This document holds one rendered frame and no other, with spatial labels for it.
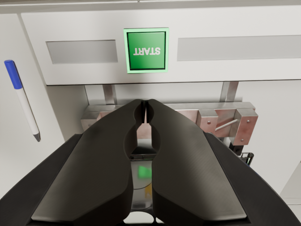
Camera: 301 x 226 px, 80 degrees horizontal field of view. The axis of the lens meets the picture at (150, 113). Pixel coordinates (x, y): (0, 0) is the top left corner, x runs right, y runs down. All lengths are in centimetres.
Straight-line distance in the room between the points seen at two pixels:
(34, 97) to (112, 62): 13
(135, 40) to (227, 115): 27
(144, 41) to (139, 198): 45
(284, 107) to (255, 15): 33
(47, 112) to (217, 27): 27
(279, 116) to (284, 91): 8
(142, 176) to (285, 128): 41
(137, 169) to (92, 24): 35
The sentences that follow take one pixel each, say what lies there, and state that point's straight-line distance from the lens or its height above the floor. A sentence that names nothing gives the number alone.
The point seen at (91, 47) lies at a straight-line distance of 27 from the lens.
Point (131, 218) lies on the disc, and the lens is 69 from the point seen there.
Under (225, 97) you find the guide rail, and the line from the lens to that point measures 44.
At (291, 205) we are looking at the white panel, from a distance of 88.
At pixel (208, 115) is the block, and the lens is 38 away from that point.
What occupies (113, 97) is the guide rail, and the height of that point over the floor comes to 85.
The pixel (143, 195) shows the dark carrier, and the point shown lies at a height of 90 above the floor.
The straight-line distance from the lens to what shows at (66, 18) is 27.
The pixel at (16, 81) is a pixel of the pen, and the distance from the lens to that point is 31.
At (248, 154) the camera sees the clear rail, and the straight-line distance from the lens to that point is 50.
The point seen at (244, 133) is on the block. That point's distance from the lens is 44.
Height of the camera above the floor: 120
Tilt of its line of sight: 57 degrees down
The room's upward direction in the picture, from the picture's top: 180 degrees clockwise
